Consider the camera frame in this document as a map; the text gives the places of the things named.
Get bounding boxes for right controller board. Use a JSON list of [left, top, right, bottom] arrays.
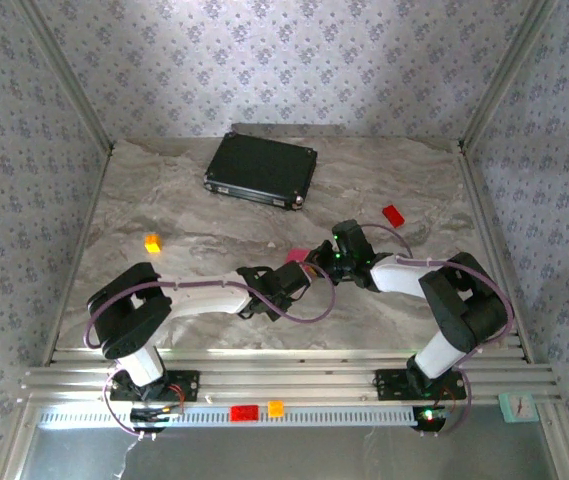
[[412, 405, 453, 434]]

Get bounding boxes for black hard case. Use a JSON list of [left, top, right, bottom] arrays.
[[203, 131, 319, 211]]

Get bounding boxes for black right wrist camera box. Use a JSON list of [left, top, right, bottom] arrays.
[[331, 219, 373, 259]]

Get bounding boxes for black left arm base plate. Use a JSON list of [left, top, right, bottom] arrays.
[[108, 368, 201, 404]]

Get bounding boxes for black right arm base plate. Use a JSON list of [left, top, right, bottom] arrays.
[[374, 368, 468, 402]]

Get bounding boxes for teal small clock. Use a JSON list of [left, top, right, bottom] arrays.
[[497, 392, 539, 425]]

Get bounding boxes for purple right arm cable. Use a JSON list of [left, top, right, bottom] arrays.
[[358, 223, 515, 437]]

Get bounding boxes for aluminium side rail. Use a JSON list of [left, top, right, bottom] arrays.
[[456, 142, 536, 364], [41, 144, 115, 366]]

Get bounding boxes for red tag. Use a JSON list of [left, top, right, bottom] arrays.
[[229, 404, 260, 423]]

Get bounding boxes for grey slotted cable duct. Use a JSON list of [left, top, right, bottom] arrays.
[[38, 405, 433, 429]]

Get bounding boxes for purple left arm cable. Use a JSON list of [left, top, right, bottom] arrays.
[[83, 262, 338, 441]]

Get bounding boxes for red toy brick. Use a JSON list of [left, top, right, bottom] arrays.
[[382, 204, 407, 229]]

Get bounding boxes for aluminium upright post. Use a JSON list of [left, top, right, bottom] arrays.
[[11, 0, 115, 156], [458, 0, 563, 151]]

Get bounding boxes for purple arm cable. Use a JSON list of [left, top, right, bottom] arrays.
[[358, 223, 515, 437], [83, 262, 338, 441]]

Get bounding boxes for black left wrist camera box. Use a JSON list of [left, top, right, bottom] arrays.
[[274, 262, 310, 296]]

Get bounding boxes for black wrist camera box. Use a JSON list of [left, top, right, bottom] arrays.
[[331, 219, 373, 259], [274, 262, 310, 296]]

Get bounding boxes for pink cloth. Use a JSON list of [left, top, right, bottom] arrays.
[[285, 248, 318, 279]]

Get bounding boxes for aluminium frame beam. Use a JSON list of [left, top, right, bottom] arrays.
[[18, 347, 563, 407]]

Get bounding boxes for metal sheet panel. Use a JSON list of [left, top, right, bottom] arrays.
[[16, 424, 560, 480]]

